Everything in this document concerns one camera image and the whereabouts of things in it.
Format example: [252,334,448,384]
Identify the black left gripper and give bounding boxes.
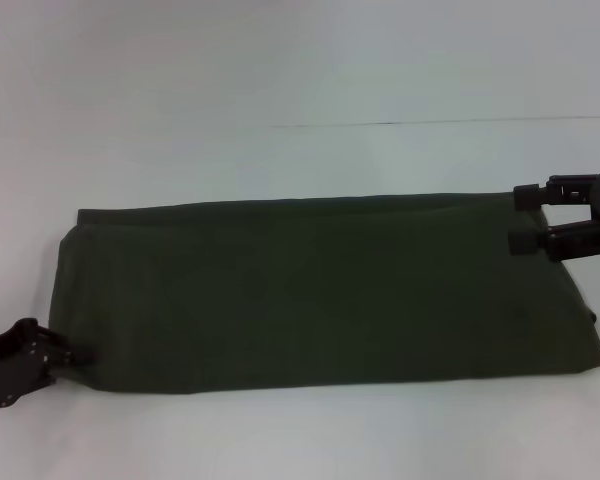
[0,317,97,409]

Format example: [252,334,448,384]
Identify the dark green shirt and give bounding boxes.
[47,188,600,394]

